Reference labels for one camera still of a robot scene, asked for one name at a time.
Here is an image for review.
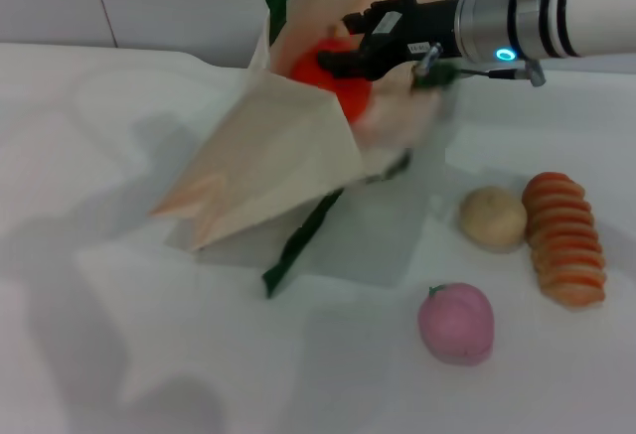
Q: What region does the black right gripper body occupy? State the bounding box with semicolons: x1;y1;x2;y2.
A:
359;0;462;82

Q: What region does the orange toy fruit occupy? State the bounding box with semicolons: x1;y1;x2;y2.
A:
289;35;375;123

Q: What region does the white handbag with green handles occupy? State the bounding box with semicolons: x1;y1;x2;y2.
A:
147;0;448;301

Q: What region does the round beige bun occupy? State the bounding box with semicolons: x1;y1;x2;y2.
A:
457;185;528;255

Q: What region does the ridged orange bread loaf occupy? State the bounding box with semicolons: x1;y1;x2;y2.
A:
521;171;608;309

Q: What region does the pink peach toy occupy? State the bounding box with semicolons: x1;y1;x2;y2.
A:
416;282;496;367

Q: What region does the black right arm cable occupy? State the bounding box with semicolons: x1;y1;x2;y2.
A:
412;41;548;88

